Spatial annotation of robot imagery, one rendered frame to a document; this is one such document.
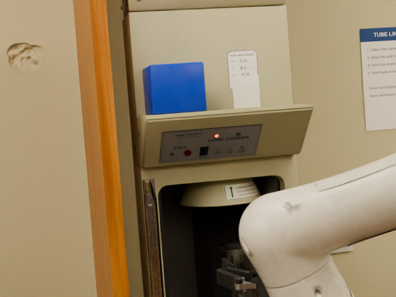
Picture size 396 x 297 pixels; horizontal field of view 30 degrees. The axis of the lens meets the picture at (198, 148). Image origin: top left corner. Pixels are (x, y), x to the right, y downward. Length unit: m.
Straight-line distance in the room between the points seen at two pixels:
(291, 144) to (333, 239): 0.52
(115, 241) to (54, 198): 0.53
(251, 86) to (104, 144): 0.30
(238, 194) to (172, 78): 0.30
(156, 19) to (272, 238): 0.62
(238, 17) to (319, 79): 0.56
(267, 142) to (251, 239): 0.47
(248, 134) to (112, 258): 0.34
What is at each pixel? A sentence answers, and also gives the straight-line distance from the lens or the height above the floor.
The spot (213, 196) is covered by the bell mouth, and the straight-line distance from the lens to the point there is 1.50.
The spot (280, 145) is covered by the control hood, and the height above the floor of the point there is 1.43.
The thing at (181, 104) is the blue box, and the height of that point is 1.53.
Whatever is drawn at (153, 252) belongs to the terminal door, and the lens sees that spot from 1.14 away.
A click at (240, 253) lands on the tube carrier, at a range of 1.36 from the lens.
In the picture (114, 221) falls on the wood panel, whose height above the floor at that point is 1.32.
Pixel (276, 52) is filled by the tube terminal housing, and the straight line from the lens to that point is 1.51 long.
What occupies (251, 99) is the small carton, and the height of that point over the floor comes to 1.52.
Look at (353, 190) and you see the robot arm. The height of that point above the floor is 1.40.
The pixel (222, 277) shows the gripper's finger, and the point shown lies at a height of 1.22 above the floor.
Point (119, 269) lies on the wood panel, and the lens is 1.37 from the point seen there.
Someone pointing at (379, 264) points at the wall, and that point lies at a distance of 2.10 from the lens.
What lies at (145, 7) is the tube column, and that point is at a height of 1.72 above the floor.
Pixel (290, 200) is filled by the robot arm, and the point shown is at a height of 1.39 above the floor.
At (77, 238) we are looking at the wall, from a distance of 1.88.
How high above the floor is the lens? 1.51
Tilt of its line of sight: 3 degrees down
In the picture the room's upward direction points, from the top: 4 degrees counter-clockwise
